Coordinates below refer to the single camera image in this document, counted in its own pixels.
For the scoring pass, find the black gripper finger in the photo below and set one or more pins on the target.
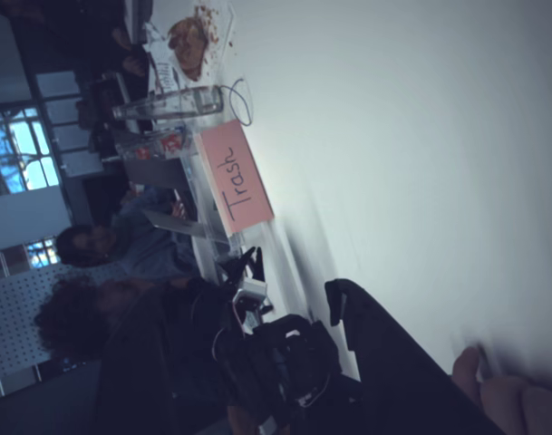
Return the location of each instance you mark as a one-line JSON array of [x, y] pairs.
[[402, 371]]

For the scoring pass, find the idle black robot arm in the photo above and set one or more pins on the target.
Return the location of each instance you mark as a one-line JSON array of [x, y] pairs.
[[293, 358]]

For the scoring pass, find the dark-haired person blue shirt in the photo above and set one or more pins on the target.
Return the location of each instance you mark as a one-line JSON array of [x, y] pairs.
[[144, 249]]

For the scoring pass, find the curly-haired person dark top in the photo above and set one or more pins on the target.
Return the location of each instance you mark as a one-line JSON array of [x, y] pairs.
[[85, 326]]

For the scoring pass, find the man's right hand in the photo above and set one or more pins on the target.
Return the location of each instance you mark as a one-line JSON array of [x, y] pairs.
[[516, 408]]

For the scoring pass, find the clear plastic box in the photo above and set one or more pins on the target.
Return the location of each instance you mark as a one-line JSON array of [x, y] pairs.
[[203, 213]]

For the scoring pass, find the pink trash sign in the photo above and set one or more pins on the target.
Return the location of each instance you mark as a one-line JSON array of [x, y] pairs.
[[235, 176]]

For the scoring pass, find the grey laptop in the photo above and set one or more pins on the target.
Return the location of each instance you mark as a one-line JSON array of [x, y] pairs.
[[176, 222]]

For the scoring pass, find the clear bottle red label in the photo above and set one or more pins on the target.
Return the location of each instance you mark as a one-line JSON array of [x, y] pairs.
[[167, 144]]

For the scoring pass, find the small paned window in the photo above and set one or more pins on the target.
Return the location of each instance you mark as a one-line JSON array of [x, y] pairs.
[[42, 253]]

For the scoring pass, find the white printed paper napkin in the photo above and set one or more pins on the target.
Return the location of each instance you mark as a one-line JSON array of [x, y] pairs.
[[162, 63]]

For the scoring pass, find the grey perforated panel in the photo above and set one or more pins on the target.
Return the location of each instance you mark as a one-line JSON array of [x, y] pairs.
[[12, 317]]

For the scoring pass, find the large paned window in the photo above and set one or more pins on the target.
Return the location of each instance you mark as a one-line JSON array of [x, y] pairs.
[[26, 149]]

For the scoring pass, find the white gripper camera box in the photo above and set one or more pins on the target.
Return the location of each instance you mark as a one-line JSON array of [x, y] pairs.
[[253, 292]]

